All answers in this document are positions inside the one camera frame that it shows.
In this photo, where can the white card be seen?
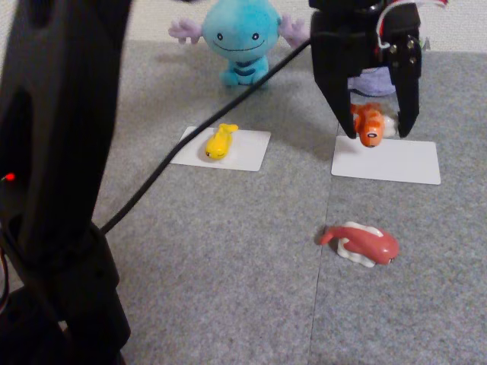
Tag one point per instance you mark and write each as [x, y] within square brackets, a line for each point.
[399, 163]
[247, 152]

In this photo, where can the purple Goomy plush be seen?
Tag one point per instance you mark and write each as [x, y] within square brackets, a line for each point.
[371, 83]

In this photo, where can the yellow egg sushi toy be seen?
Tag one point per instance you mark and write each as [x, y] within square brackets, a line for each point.
[218, 146]

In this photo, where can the grey carpet tile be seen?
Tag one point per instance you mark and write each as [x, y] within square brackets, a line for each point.
[418, 304]
[228, 304]

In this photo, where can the blue Wooper plush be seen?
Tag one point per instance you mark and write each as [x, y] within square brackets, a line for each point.
[239, 38]

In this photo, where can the orange shrimp sushi toy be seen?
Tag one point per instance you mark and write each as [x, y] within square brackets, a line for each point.
[371, 129]

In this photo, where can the red tuna sushi toy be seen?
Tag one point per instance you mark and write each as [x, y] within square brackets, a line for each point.
[376, 245]

